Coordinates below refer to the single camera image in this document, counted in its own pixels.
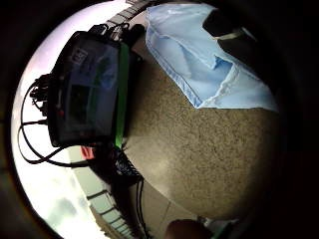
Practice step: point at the light blue cloth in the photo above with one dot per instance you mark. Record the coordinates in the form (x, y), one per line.
(186, 53)

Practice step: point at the black monitor screen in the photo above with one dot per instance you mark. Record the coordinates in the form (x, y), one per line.
(86, 89)

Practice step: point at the red small object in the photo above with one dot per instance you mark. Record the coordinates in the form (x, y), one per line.
(87, 152)

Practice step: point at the row of window frames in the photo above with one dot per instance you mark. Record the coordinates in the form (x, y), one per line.
(106, 205)

